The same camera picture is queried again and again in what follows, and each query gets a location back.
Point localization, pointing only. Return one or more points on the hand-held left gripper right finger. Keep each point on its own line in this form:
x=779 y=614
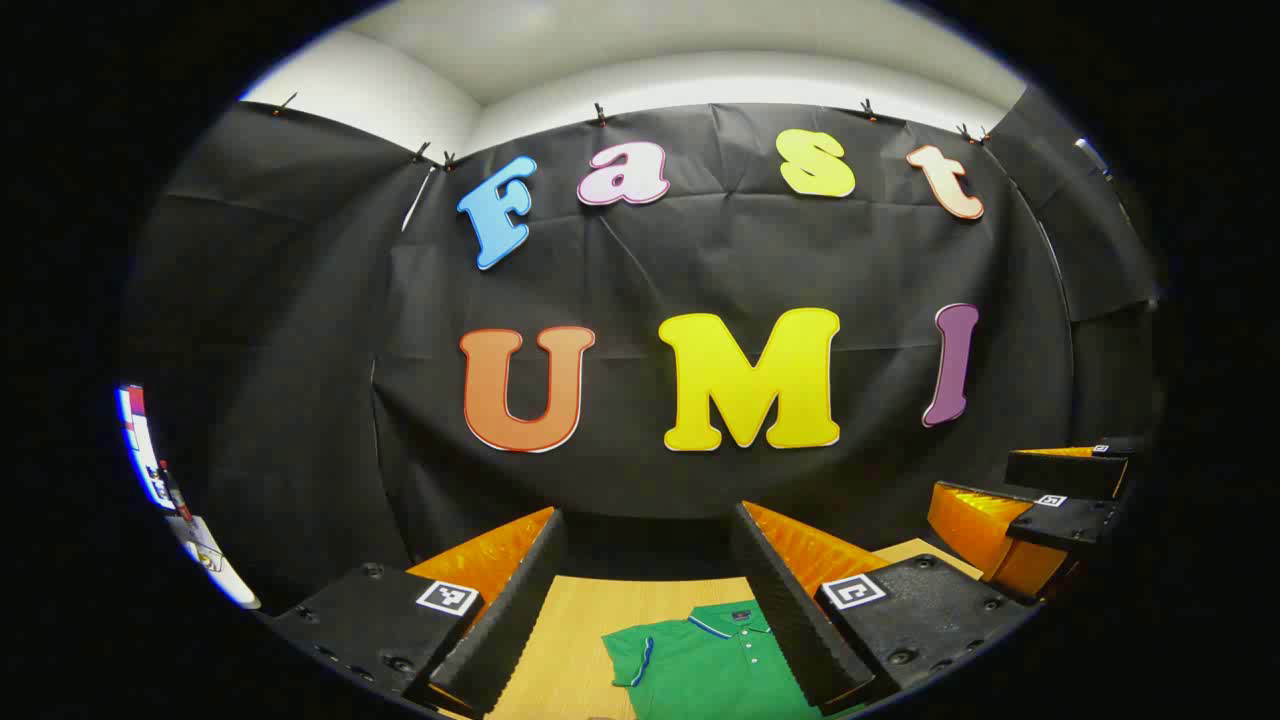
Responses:
x=790 y=620

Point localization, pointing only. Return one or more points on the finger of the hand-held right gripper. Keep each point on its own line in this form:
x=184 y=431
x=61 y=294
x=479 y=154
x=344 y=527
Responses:
x=1065 y=474
x=1060 y=522

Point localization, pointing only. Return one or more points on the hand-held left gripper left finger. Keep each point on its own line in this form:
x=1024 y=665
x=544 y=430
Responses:
x=510 y=620

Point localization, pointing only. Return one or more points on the green polo T-shirt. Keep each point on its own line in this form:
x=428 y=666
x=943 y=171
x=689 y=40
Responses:
x=710 y=670

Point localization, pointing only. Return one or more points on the white side table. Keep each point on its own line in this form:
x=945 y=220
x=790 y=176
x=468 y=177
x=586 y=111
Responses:
x=215 y=565

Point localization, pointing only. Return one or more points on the black backdrop cloth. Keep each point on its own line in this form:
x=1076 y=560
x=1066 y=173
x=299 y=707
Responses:
x=620 y=270

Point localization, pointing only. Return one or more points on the computer monitor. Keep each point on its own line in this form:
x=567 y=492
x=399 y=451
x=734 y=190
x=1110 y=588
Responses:
x=145 y=450

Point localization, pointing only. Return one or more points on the row of black backdrop clips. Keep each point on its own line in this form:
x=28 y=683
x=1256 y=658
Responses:
x=600 y=114

